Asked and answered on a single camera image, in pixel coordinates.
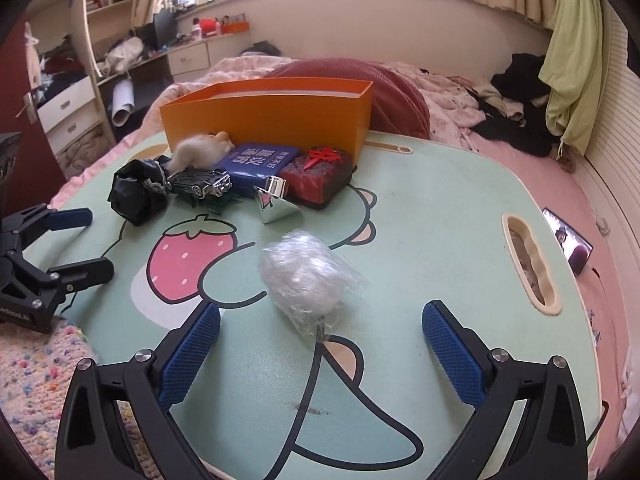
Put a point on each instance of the orange cardboard box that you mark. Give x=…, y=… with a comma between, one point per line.
x=280, y=115

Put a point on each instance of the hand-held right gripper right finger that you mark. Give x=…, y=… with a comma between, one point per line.
x=452, y=355

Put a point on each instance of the beige garment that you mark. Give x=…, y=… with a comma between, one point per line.
x=500, y=100

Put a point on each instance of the pink floral quilt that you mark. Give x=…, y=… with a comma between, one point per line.
x=450, y=105

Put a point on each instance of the black clothes pile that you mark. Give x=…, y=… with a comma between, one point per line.
x=520, y=135

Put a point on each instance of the black computer monitor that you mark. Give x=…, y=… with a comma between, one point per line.
x=165, y=30

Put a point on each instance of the small orange storage box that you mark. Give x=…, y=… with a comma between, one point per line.
x=235, y=27

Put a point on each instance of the black smartphone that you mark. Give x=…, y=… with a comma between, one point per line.
x=570, y=245

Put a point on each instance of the cartoon printed green desktop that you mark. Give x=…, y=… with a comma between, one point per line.
x=450, y=210

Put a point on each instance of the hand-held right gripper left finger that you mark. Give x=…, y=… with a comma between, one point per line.
x=192, y=355

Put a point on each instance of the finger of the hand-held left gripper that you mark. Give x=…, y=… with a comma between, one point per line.
x=70, y=217
x=90, y=270

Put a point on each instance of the plush dog toy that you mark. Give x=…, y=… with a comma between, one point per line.
x=192, y=152

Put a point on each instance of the dark red pillow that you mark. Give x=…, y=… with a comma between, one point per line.
x=400, y=95

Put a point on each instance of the white rolled paper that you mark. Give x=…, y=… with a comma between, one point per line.
x=122, y=102

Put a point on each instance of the white drawer cabinet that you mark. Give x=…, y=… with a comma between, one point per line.
x=70, y=110

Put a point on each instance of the cream wall shelf unit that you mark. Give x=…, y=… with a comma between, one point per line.
x=95, y=15

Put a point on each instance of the light green hanging cloth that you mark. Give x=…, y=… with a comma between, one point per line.
x=575, y=60

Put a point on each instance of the red block with raised symbol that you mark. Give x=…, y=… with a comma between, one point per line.
x=315, y=180

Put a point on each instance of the clear plastic wrap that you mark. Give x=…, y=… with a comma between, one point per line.
x=305, y=275

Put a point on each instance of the white crumpled clothes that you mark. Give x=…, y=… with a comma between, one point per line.
x=122, y=55

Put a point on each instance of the dark red door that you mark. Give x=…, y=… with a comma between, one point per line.
x=20, y=160

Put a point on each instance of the dark green toy car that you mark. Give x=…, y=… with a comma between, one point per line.
x=200, y=182

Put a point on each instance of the red plush item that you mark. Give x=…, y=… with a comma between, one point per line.
x=210, y=26

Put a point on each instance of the cream desk drawer unit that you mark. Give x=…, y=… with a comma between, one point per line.
x=189, y=59

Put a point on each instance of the black bag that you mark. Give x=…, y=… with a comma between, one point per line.
x=135, y=192

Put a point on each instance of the dark cloth on bed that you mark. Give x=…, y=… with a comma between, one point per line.
x=260, y=50

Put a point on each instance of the blue tissue packet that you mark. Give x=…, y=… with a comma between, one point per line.
x=255, y=165

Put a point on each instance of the multicolour speckled rug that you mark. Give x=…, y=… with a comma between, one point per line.
x=30, y=385

